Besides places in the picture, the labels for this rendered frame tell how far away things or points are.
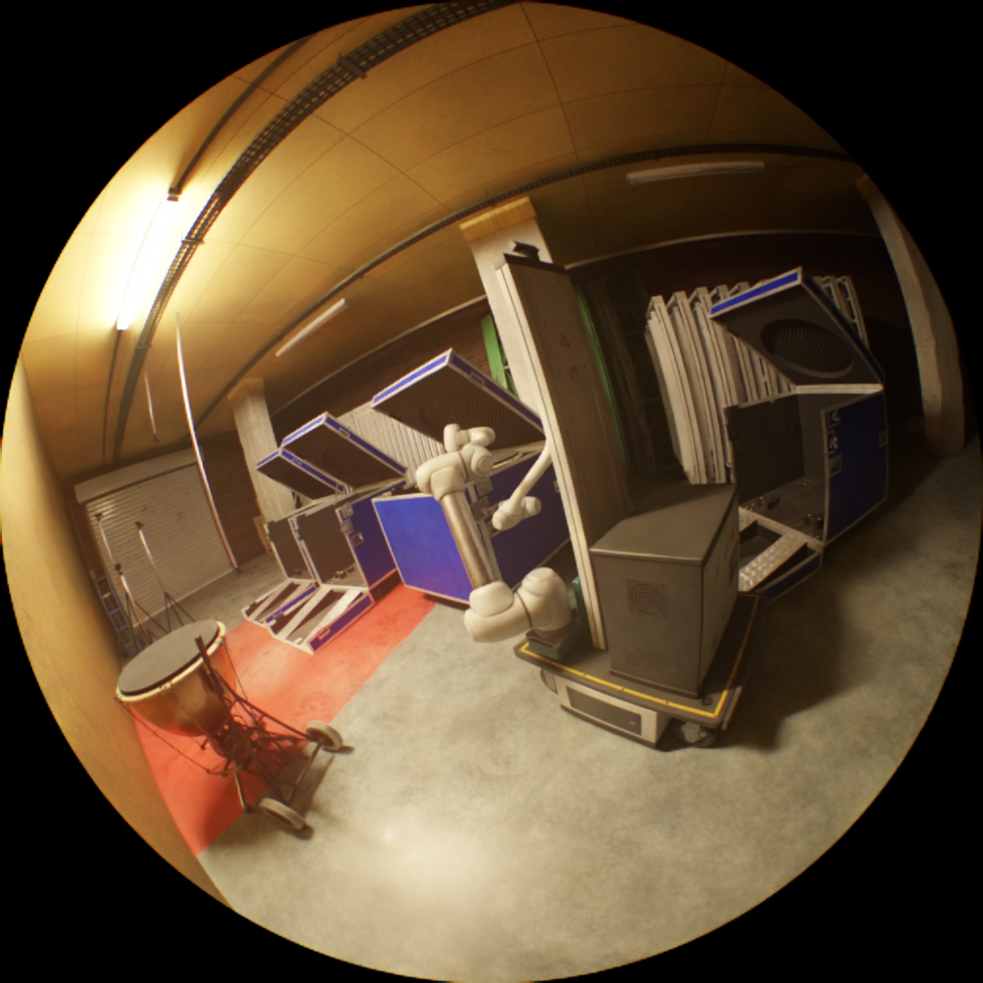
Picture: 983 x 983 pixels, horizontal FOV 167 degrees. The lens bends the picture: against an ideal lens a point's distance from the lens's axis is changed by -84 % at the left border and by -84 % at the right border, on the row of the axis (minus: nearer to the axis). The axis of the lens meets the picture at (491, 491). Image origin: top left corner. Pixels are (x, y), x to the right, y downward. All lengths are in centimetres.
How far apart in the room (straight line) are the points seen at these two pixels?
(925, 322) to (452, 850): 558
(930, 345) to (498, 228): 487
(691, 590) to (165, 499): 852
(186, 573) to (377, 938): 781
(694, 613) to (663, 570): 15
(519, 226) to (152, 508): 811
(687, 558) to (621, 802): 89
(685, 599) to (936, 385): 451
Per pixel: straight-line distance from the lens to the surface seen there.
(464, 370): 213
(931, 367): 500
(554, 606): 122
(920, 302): 500
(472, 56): 230
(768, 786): 141
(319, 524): 389
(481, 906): 133
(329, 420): 314
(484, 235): 342
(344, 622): 302
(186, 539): 848
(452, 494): 128
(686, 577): 88
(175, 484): 858
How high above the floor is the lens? 125
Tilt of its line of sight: 11 degrees down
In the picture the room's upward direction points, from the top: 17 degrees counter-clockwise
